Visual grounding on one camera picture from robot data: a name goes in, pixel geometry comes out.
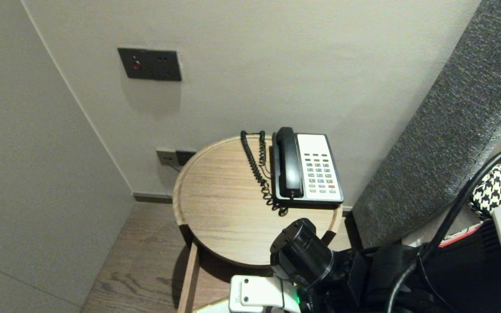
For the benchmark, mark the gold tissue box white tissue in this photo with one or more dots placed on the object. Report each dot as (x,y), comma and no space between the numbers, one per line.
(215,306)

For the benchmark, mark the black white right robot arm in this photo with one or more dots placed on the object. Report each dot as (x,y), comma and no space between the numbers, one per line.
(302,252)

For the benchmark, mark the black telephone handset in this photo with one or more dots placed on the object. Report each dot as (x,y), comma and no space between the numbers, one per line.
(288,165)

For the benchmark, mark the round wooden side table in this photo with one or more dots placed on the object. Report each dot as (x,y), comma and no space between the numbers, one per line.
(233,208)

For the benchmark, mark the white and black telephone base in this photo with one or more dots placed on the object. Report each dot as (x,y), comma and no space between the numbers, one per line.
(315,174)

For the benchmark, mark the grey fabric headboard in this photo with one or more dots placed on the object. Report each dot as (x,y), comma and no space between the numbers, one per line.
(450,130)

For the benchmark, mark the black wall socket plate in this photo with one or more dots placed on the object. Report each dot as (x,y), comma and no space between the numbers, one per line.
(185,157)

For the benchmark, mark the grey wall socket plate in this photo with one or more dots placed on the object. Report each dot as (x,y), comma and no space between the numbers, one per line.
(165,157)

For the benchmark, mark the dark wall switch panel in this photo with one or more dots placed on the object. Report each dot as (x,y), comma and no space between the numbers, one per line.
(150,65)

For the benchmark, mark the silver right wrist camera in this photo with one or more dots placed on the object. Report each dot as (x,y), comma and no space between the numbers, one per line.
(255,293)

